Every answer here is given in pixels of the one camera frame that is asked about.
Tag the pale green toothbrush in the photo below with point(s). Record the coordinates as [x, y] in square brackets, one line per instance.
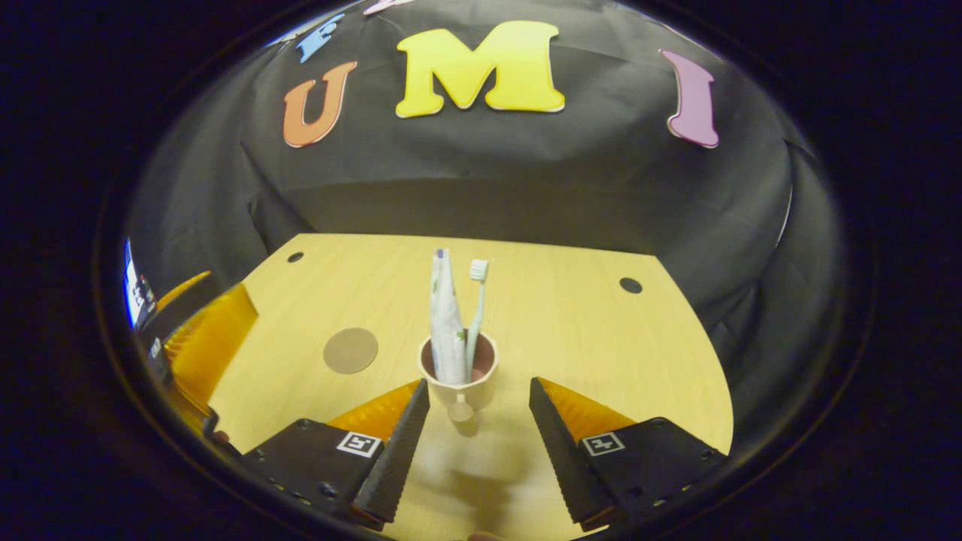
[479, 270]

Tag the round brown coaster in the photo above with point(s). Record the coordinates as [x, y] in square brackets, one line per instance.
[351, 351]

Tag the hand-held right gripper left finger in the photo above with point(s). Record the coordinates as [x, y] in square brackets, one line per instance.
[394, 458]

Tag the white toothpaste tube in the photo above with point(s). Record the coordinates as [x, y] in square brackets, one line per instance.
[447, 323]

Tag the black backdrop cloth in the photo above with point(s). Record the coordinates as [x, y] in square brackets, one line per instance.
[526, 173]

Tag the beige cup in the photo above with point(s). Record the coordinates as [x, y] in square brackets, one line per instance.
[481, 391]

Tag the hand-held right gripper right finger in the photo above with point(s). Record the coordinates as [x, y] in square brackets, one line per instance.
[564, 466]

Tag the wooden desktop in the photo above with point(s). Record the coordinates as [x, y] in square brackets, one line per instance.
[571, 315]

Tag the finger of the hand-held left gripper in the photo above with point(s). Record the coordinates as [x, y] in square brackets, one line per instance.
[180, 308]
[210, 338]

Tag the blue and white object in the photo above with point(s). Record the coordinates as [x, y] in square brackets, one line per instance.
[139, 293]

